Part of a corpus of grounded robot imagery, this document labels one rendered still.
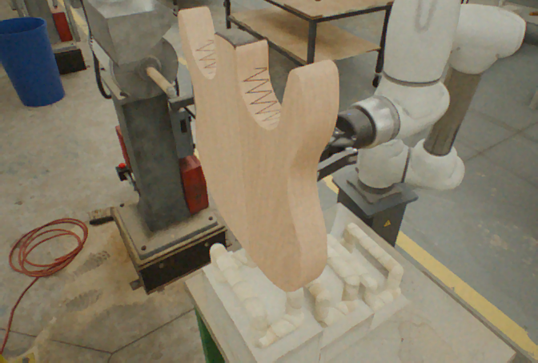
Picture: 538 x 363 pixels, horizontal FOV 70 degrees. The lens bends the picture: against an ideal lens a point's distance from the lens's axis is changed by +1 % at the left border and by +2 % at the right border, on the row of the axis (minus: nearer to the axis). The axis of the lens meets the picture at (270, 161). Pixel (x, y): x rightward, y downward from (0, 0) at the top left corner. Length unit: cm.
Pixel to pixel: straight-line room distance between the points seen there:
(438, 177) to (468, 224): 124
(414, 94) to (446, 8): 15
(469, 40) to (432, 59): 56
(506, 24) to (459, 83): 21
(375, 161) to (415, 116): 89
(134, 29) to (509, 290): 225
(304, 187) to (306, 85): 16
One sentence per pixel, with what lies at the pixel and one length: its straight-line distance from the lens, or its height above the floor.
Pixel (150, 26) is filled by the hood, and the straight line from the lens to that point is 119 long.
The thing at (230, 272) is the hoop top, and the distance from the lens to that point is 78.
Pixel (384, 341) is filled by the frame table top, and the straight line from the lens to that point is 106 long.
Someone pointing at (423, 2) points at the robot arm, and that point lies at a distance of 69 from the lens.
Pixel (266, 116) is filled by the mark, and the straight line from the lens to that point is 48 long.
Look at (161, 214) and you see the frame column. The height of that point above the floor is 39.
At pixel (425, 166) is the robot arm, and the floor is 93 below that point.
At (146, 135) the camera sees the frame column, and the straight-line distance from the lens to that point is 184.
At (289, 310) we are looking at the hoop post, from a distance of 80.
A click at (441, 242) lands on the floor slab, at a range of 265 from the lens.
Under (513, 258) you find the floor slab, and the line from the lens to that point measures 276.
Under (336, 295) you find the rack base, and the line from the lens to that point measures 99.
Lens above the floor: 184
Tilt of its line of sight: 37 degrees down
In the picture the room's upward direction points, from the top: straight up
